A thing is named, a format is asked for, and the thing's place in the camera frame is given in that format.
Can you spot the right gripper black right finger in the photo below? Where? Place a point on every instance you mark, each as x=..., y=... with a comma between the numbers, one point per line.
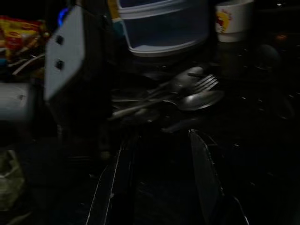
x=206, y=175

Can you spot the large silver spoon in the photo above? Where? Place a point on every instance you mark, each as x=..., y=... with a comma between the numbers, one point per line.
x=201, y=100

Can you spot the translucent white tiered container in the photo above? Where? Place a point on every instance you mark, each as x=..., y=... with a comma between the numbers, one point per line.
x=164, y=35

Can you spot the white cup with red print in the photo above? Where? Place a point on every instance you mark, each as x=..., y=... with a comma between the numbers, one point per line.
x=239, y=28

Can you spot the red yellow noodle packet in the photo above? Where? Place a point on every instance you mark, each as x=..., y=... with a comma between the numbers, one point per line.
x=18, y=35

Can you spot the silver fork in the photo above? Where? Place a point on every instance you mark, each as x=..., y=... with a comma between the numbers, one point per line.
x=206, y=82

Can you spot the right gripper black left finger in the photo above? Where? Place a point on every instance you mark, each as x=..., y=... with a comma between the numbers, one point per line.
x=114, y=187

